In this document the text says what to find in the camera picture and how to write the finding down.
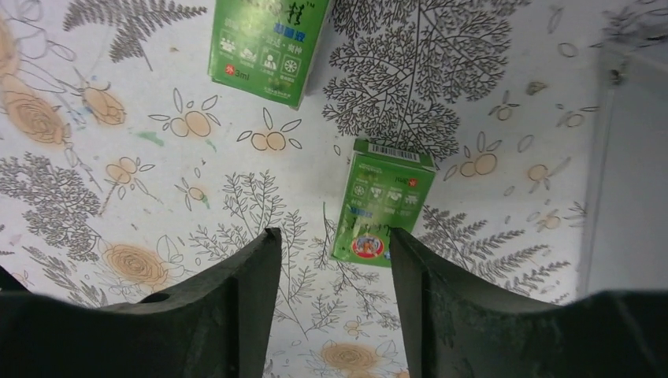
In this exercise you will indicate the floral table mat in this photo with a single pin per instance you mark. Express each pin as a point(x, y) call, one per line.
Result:
point(118, 180)

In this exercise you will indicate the grey metal medicine box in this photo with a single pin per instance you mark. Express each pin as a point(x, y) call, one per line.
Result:
point(624, 243)

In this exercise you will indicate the green small box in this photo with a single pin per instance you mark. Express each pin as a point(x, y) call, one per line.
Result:
point(266, 47)
point(386, 188)

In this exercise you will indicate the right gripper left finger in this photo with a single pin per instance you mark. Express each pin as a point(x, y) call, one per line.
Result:
point(214, 324)

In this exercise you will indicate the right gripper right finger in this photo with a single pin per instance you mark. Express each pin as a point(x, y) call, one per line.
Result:
point(456, 324)

